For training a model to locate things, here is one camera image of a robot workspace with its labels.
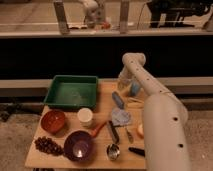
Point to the yellow orange fruit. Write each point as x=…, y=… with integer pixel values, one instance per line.
x=140, y=131

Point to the purple bowl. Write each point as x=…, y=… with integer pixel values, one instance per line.
x=79, y=146

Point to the orange handled spoon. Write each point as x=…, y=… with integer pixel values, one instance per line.
x=97, y=129

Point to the bunch of dark grapes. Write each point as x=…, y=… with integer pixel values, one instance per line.
x=48, y=146

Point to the orange bowl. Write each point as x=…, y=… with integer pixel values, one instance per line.
x=53, y=121

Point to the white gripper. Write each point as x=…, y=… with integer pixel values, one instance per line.
x=124, y=78

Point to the light blue cup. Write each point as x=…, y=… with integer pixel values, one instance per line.
x=134, y=89

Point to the background white robot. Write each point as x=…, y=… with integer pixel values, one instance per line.
x=95, y=15

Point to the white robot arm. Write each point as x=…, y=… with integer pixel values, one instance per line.
x=163, y=118

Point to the black handled tool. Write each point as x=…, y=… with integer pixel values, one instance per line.
x=138, y=151

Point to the green plastic tray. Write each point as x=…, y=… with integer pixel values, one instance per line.
x=72, y=92

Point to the white cup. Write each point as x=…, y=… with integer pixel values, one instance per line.
x=85, y=116

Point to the small metal fork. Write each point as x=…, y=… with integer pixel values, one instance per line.
x=129, y=135

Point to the crumpled grey cloth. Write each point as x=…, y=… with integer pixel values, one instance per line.
x=120, y=117

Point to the black handled metal scoop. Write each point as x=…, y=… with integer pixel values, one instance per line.
x=113, y=150

